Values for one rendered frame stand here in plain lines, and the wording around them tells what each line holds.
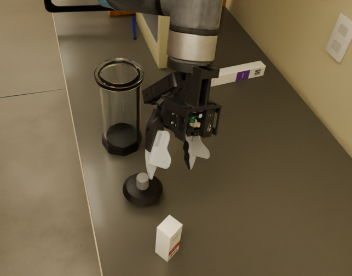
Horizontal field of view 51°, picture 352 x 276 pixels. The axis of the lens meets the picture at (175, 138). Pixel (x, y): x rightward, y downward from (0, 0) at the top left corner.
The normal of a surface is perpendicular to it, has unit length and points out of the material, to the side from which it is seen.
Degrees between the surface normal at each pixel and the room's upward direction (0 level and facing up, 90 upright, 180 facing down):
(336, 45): 90
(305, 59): 90
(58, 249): 0
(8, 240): 0
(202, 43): 68
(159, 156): 59
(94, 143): 0
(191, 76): 75
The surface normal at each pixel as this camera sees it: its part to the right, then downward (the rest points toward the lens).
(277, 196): 0.07, -0.69
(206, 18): 0.35, 0.40
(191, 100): -0.80, 0.15
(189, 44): -0.13, 0.37
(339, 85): -0.95, 0.18
